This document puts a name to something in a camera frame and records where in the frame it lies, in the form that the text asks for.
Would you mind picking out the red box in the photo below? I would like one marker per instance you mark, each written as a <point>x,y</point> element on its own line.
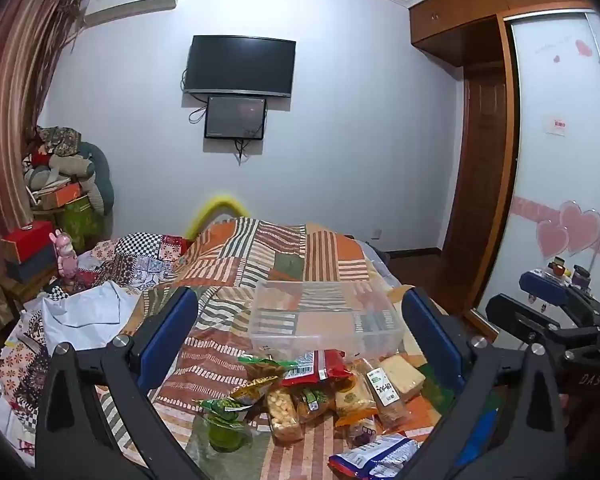
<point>27,240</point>

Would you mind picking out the yellow fries snack packet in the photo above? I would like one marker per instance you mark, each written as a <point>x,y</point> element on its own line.
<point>255,389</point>

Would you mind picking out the beige wafer block packet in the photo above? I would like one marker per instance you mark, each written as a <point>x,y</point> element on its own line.
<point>405,375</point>

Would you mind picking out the clear cracker packet white label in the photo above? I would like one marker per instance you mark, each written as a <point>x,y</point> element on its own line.
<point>385,395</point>

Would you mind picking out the orange snack packet green label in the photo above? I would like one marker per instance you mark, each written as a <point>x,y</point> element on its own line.
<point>312,402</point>

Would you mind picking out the striped stuffed toy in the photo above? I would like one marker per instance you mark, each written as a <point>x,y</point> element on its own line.
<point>72,165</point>

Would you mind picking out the white sliding wardrobe door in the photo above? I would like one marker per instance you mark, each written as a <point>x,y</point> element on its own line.
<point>555,85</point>

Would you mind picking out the yellow hoop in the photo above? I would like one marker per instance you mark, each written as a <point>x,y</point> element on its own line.
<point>220,202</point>

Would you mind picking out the clear plastic storage container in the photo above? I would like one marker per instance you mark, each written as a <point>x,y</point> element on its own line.
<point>325,320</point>

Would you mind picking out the patterned folded cloth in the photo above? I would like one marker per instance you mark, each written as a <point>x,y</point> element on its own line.
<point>62,137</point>

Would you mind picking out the dark grey box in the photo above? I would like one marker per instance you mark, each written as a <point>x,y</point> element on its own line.
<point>32,267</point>

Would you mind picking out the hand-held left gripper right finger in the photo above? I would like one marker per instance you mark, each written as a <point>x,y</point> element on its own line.
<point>430,335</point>

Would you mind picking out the green jelly cup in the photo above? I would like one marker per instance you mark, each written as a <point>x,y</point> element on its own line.
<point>225,435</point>

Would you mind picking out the brown wooden door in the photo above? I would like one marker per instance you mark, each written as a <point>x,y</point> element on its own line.
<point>480,185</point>

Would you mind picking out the green cardboard box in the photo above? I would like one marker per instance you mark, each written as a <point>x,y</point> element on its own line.
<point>80,222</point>

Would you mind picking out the small black wall monitor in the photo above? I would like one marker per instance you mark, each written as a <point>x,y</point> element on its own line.
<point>235,117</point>

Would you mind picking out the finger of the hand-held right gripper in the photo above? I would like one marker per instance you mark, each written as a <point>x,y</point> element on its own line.
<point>545,285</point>
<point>530,322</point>

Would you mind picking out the pale rice cracker packet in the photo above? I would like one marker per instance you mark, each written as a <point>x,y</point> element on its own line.
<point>352,400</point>

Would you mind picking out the pink bunny toy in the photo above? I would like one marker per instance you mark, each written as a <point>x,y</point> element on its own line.
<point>65,257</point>

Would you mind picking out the patchwork quilt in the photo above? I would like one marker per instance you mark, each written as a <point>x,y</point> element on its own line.
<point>140,255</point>

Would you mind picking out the white crumpled cloth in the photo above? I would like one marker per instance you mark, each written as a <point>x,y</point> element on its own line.
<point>90,315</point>

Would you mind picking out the clear packet of pale puffs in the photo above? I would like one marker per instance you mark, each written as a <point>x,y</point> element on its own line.
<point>282,415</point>

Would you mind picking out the red snack packet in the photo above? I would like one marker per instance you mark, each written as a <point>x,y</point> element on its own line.
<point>330,365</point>

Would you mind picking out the brown wooden wardrobe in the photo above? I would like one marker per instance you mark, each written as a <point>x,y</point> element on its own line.
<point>455,10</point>

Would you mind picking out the striped brown curtain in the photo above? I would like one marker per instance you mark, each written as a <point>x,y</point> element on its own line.
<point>10,110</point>

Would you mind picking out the blue and white snack packet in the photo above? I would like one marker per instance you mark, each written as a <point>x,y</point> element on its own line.
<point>375,460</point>

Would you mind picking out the black wall television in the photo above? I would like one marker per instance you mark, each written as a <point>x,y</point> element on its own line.
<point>240,65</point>

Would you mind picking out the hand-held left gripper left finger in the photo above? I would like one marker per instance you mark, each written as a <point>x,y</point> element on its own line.
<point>172,330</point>

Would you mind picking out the orange cardboard box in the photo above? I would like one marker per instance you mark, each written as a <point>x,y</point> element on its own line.
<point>62,195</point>

